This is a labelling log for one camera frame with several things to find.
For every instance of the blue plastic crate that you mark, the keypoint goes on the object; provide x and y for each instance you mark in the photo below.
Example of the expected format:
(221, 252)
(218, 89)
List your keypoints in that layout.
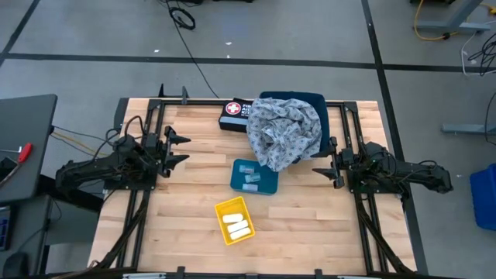
(484, 197)

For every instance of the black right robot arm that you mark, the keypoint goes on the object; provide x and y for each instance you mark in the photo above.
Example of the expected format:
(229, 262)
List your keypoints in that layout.
(403, 170)

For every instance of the grey desk foot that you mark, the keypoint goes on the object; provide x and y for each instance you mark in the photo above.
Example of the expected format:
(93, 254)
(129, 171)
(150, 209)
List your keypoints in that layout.
(469, 129)

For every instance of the black first aid kit pouch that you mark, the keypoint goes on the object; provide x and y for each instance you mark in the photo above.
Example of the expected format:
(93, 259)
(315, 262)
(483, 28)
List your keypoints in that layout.
(232, 114)

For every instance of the grey patterned hospital gown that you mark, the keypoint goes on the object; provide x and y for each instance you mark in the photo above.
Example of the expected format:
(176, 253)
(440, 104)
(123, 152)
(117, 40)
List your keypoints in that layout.
(283, 131)

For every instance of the black computer mouse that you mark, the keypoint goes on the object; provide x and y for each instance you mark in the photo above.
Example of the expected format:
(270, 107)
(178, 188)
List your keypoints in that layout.
(15, 265)

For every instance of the teal plastic tray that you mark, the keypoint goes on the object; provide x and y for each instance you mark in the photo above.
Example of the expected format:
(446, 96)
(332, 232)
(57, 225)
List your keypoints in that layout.
(267, 184)

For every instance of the black smartphone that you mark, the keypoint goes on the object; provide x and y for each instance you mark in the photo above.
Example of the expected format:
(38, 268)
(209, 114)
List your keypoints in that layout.
(7, 168)

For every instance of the silver hex key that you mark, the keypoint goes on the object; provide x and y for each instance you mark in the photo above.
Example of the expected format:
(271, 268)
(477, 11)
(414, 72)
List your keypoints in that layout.
(11, 150)

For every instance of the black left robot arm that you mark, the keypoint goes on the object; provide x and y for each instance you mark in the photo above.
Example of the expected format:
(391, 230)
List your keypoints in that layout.
(100, 166)

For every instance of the grey side table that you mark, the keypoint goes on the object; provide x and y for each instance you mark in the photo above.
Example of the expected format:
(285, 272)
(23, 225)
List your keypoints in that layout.
(27, 124)

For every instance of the yellow slotted plastic basket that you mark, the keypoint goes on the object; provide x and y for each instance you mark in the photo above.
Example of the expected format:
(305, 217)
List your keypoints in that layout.
(222, 207)

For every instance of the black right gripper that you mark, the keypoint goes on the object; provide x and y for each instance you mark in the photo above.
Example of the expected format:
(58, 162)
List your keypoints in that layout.
(345, 162)

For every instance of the black metal table frame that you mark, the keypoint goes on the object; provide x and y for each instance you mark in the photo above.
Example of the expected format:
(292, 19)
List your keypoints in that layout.
(201, 102)

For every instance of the navy fabric storage bin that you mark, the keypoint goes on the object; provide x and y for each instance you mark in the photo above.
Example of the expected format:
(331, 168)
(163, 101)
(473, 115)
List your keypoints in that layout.
(323, 112)

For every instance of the grey desk leg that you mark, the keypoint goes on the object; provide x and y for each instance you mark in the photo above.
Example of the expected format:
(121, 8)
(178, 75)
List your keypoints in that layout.
(453, 25)

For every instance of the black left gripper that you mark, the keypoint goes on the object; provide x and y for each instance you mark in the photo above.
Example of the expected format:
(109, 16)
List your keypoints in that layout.
(160, 149)

